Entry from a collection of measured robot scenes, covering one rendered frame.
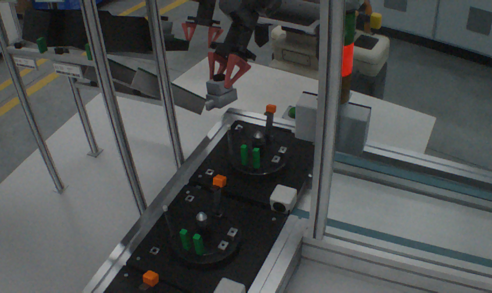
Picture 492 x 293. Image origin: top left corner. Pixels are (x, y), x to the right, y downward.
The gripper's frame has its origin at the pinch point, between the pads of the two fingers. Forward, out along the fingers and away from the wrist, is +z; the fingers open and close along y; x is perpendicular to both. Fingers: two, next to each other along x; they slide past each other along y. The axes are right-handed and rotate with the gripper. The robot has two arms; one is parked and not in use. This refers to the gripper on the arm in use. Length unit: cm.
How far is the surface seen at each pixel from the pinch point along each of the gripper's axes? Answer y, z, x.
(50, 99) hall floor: -254, 21, 82
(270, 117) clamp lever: 11.5, 3.7, 7.4
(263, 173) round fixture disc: 16.8, 16.2, 4.7
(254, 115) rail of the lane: -0.7, 2.7, 17.8
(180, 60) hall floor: -199, -48, 158
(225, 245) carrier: 24.0, 30.8, -9.7
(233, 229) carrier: 22.7, 28.0, -7.3
